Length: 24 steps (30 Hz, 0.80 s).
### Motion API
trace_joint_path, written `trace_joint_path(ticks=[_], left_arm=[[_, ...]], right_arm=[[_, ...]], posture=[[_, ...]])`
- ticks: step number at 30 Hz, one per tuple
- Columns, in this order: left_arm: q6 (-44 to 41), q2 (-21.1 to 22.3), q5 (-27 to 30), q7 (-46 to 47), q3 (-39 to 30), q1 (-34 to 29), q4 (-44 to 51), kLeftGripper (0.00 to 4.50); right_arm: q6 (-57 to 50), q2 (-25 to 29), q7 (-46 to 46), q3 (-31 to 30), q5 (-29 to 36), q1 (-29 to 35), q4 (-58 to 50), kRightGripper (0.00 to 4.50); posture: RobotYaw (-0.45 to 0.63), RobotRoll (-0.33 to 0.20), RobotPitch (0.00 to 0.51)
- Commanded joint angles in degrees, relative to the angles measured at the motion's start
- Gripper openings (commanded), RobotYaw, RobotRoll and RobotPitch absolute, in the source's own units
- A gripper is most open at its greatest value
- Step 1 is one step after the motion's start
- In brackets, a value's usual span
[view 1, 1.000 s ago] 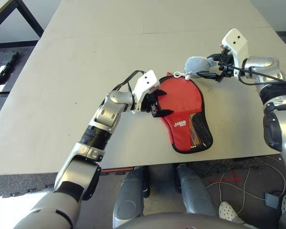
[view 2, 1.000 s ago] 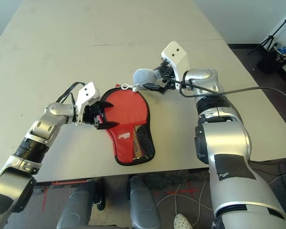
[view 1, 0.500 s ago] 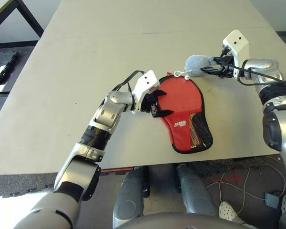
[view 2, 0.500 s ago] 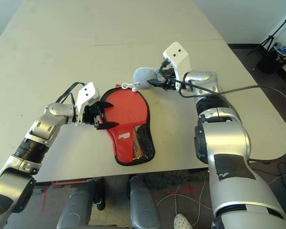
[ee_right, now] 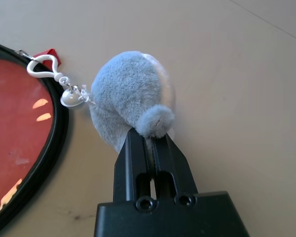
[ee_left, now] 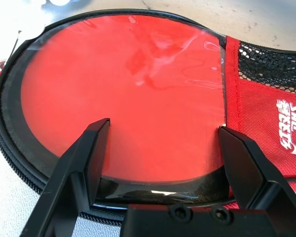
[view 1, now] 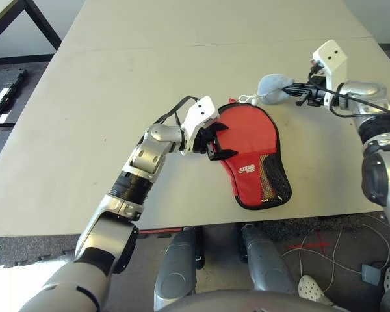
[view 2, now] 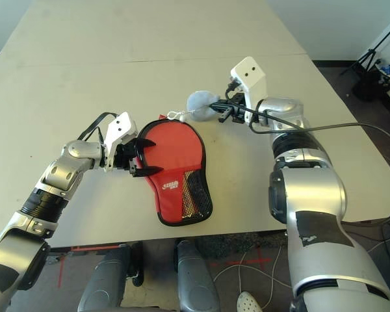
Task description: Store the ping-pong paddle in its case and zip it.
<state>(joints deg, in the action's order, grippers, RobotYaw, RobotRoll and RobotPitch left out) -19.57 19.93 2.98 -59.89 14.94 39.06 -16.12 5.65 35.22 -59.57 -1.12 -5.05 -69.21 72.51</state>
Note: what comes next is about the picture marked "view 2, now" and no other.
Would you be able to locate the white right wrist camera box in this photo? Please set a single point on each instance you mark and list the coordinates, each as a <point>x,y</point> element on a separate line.
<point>250,78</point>

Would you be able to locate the red and black paddle case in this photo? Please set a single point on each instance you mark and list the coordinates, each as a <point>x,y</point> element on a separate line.
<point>169,208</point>

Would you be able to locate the white perforated clog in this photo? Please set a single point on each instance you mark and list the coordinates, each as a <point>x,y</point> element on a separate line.
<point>249,302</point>

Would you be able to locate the grey plush zipper charm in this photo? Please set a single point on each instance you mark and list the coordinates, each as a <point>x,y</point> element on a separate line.
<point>198,102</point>

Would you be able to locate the grey robot leg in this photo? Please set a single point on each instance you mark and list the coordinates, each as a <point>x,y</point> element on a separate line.
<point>107,279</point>
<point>195,279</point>

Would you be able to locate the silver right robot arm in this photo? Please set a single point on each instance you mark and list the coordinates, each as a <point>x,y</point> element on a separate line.
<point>312,195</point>

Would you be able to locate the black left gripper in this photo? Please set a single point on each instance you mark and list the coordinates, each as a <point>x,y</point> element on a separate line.
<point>125,156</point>

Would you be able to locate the grey right robot leg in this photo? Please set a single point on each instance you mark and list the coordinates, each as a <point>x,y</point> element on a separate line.
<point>195,279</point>

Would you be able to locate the grey left robot leg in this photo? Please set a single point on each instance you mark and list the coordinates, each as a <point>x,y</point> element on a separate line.
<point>107,279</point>

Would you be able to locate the black tripod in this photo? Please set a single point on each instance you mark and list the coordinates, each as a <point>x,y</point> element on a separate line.
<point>370,53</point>

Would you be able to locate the black bag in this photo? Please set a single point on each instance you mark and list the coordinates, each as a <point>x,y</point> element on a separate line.
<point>370,87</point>

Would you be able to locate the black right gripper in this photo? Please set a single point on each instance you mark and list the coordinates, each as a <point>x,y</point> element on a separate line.
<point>240,109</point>

